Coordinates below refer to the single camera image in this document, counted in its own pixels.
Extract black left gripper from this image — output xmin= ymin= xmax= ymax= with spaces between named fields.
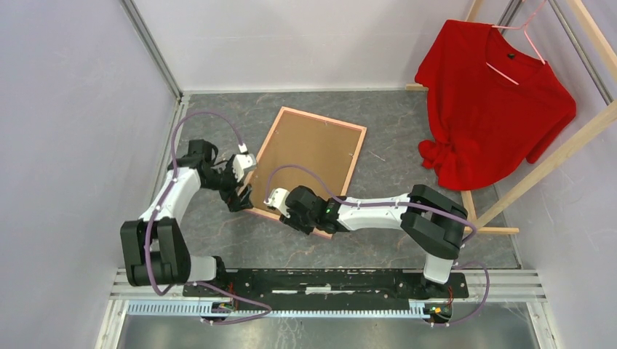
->
xmin=202 ymin=159 xmax=253 ymax=212

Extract pink wooden picture frame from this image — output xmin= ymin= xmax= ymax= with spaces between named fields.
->
xmin=238 ymin=106 xmax=367 ymax=241

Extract brown backing board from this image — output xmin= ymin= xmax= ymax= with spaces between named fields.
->
xmin=245 ymin=111 xmax=363 ymax=228

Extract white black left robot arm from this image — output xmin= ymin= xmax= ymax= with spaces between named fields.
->
xmin=120 ymin=140 xmax=257 ymax=296

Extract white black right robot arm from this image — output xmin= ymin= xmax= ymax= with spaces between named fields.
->
xmin=264 ymin=185 xmax=471 ymax=297

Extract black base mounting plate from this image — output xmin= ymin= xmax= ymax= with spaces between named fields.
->
xmin=211 ymin=268 xmax=469 ymax=310

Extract red t-shirt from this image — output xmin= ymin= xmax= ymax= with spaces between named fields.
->
xmin=415 ymin=20 xmax=577 ymax=190

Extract pink clothes hanger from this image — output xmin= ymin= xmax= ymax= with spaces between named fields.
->
xmin=485 ymin=0 xmax=551 ymax=87

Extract wooden clothes rack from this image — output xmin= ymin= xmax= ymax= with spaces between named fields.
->
xmin=405 ymin=0 xmax=617 ymax=236

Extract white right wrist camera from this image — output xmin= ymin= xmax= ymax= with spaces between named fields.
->
xmin=263 ymin=188 xmax=290 ymax=217

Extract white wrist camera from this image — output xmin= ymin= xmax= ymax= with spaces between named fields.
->
xmin=231 ymin=143 xmax=258 ymax=183
xmin=263 ymin=188 xmax=290 ymax=217

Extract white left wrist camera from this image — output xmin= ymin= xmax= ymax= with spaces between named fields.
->
xmin=231 ymin=143 xmax=258 ymax=183

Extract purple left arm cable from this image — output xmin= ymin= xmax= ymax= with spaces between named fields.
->
xmin=144 ymin=111 xmax=274 ymax=326

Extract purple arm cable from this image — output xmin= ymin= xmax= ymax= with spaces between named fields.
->
xmin=263 ymin=164 xmax=490 ymax=327
xmin=144 ymin=111 xmax=274 ymax=326

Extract aluminium rail frame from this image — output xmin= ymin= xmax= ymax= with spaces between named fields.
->
xmin=94 ymin=0 xmax=560 ymax=349

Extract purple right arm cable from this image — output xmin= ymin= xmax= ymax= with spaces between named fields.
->
xmin=263 ymin=164 xmax=490 ymax=327

